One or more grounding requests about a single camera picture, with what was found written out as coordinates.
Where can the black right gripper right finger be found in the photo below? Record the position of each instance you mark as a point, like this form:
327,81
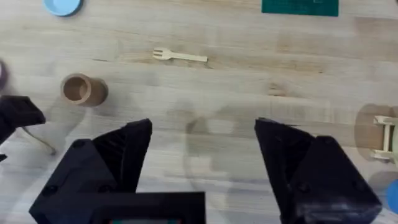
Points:
323,183

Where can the wooden fork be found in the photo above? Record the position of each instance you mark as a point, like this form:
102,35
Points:
177,55

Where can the blue round object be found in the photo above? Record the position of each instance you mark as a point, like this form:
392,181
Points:
393,196

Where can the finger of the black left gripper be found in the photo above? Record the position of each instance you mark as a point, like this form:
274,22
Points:
17,113

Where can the green board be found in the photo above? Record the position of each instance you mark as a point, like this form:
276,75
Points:
300,7

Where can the brown cylindrical container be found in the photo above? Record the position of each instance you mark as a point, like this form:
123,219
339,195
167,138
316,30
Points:
83,90

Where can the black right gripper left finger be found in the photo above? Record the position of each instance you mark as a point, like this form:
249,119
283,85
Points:
102,168

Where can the light blue plate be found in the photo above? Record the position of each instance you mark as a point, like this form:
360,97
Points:
62,6

